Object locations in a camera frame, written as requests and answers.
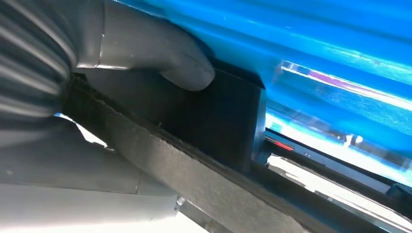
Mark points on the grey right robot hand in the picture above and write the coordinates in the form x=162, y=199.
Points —
x=145, y=41

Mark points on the blue metal shelf unit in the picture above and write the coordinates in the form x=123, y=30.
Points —
x=289, y=32

